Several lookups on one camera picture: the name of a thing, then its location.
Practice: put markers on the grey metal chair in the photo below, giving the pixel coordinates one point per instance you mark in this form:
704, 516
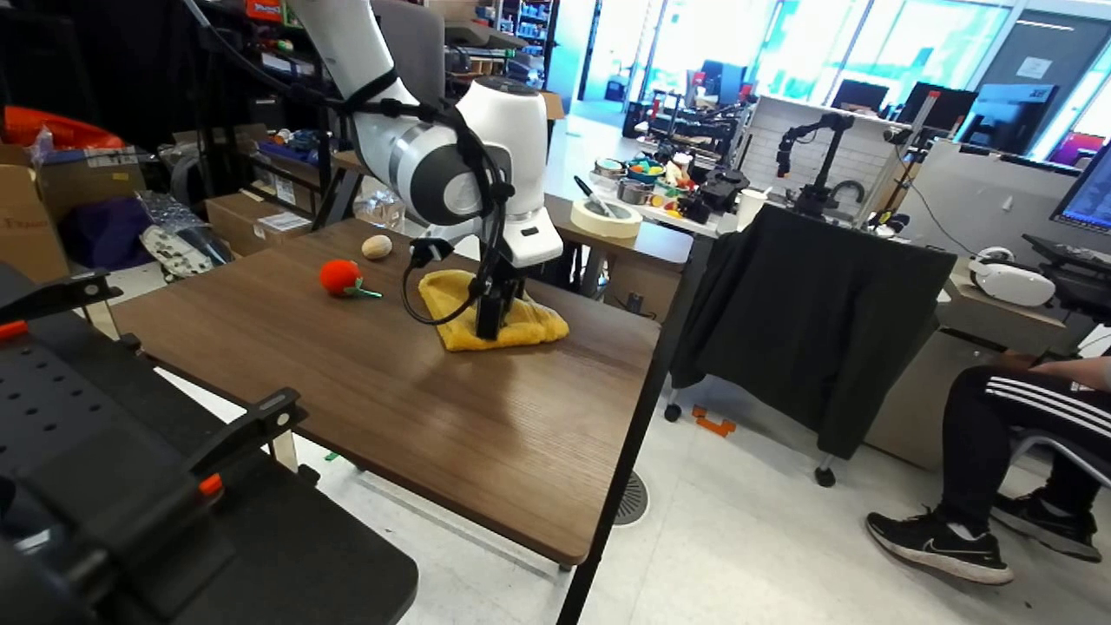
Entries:
1078, 454

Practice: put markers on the seated person grey hoodie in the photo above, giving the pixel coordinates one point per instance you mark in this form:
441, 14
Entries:
985, 454

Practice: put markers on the clear plastic bottles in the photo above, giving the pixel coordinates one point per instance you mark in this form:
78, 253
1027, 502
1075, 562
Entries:
376, 205

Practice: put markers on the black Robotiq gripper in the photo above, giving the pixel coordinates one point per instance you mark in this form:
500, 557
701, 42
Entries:
498, 283

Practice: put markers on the large blue screen monitor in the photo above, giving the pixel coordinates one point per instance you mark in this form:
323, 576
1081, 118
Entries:
1093, 193

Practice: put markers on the cream egg toy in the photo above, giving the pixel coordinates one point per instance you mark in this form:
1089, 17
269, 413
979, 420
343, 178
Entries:
376, 248

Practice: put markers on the white VR headset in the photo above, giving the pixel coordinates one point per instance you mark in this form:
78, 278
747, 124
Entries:
1010, 283

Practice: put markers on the black computer monitor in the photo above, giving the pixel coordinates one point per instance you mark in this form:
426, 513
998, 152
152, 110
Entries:
861, 96
1006, 118
932, 106

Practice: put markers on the black perforated mount plate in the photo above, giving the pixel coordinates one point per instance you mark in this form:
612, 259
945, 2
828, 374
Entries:
289, 567

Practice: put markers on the white tape roll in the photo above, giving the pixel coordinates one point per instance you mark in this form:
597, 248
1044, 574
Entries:
607, 220

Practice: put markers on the red ball toy green stem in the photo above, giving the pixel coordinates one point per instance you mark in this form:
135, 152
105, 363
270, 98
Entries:
336, 275

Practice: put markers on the orange red bag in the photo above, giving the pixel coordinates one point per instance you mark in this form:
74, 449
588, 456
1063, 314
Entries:
47, 124

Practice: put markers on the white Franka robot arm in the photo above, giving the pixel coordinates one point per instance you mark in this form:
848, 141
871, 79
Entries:
507, 125

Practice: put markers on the brown cardboard box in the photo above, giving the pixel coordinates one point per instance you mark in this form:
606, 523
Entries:
23, 220
238, 220

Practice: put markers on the yellow terry towel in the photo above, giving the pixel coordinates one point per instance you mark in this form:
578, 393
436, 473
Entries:
532, 325

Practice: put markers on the black clamp orange tips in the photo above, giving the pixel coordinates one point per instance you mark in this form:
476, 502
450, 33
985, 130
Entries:
247, 420
58, 296

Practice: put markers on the small black robot arm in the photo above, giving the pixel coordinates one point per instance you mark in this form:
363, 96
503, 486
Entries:
828, 175

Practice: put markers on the white cluttered desk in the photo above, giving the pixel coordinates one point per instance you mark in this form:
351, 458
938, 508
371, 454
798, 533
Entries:
730, 212

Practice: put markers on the brown wooden side table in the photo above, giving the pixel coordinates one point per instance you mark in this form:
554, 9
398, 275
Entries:
662, 243

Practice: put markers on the black storage shelf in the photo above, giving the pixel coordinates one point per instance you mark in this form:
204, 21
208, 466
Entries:
277, 69

